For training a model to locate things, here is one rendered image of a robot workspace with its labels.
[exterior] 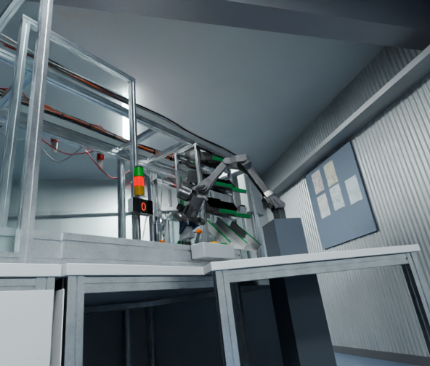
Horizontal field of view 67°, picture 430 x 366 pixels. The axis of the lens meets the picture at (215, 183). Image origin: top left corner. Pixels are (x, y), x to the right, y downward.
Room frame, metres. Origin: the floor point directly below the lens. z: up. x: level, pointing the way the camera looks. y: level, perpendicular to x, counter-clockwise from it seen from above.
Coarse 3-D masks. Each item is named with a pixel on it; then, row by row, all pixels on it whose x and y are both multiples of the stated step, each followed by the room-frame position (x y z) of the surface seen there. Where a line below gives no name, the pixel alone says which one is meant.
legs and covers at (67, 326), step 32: (64, 288) 0.83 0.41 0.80; (96, 288) 0.89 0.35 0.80; (128, 288) 0.97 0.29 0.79; (160, 288) 1.07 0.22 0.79; (192, 288) 1.23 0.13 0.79; (256, 288) 2.18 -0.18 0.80; (64, 320) 0.82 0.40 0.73; (160, 320) 2.77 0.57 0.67; (192, 320) 2.57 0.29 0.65; (256, 320) 2.25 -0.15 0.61; (64, 352) 0.82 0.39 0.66; (160, 352) 2.78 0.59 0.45; (192, 352) 2.58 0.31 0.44; (256, 352) 2.27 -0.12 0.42
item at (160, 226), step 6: (156, 210) 2.48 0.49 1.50; (156, 216) 2.51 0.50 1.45; (156, 222) 2.45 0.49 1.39; (162, 222) 2.45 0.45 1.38; (168, 222) 2.49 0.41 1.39; (156, 228) 2.46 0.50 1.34; (162, 228) 2.45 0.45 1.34; (168, 228) 2.49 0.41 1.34; (156, 234) 2.46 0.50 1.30; (162, 234) 2.45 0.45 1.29; (168, 234) 2.48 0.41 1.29; (156, 240) 2.46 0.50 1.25; (168, 240) 2.48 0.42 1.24
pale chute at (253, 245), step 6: (234, 222) 2.00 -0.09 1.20; (234, 228) 2.00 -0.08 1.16; (240, 228) 1.96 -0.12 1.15; (240, 234) 1.97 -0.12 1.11; (246, 234) 1.94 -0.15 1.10; (246, 240) 1.94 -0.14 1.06; (252, 240) 1.91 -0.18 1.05; (246, 246) 1.86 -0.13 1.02; (252, 246) 1.90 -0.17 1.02; (258, 246) 1.89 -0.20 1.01
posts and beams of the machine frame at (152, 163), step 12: (144, 120) 2.05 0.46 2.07; (144, 132) 2.25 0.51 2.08; (156, 132) 2.22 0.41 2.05; (168, 132) 2.25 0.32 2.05; (180, 144) 2.48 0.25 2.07; (156, 156) 2.66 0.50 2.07; (156, 168) 2.81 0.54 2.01; (168, 168) 2.94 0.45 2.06; (156, 180) 2.81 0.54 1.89; (252, 192) 3.23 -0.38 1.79; (252, 204) 3.20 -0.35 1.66; (252, 216) 3.22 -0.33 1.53
